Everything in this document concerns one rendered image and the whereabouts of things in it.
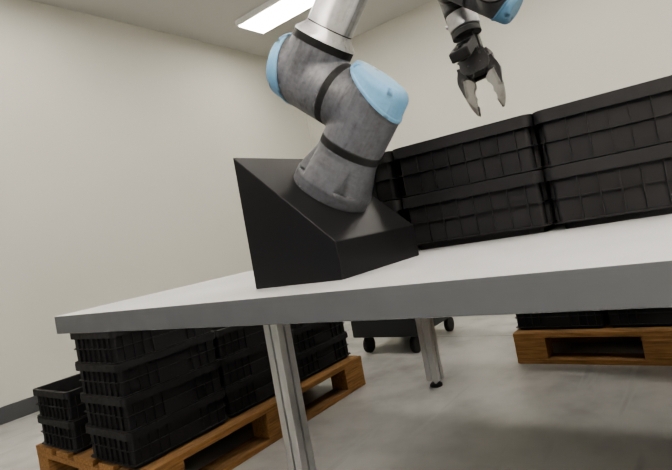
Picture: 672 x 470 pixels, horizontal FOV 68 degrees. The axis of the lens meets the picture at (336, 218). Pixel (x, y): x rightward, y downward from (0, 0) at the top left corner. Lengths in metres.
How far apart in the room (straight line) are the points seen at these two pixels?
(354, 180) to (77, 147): 3.37
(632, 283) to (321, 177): 0.53
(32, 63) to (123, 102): 0.67
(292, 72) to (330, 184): 0.21
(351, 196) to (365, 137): 0.11
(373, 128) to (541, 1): 4.07
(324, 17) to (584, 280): 0.61
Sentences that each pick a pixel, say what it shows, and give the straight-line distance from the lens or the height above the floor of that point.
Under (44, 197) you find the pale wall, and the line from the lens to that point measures 3.92.
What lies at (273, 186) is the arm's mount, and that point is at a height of 0.87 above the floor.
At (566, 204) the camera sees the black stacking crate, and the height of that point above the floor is 0.75.
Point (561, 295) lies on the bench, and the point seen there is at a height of 0.68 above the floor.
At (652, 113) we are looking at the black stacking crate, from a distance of 1.03.
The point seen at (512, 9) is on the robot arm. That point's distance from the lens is 1.19.
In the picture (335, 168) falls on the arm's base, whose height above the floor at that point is 0.88.
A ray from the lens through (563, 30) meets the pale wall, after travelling 4.74.
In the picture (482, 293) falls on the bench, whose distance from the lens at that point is 0.54.
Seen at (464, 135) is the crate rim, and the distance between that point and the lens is 1.06.
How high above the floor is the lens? 0.77
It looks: 2 degrees up
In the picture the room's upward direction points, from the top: 10 degrees counter-clockwise
